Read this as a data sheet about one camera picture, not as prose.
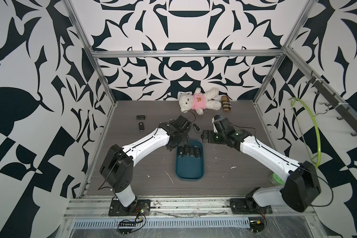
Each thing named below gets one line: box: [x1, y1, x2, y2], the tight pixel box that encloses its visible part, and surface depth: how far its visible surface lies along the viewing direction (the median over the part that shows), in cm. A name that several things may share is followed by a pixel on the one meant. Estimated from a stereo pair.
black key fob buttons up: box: [135, 115, 147, 120], surface depth 110 cm
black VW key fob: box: [138, 121, 145, 132], surface depth 107 cm
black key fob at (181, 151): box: [178, 146, 185, 157], surface depth 93 cm
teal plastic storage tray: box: [175, 139, 205, 181], surface depth 89 cm
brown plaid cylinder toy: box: [221, 95, 232, 112], surface depth 117 cm
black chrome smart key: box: [192, 123, 202, 133], surface depth 107 cm
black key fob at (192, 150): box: [189, 145, 195, 157], surface depth 93 cm
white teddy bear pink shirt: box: [178, 87, 222, 116], surface depth 113 cm
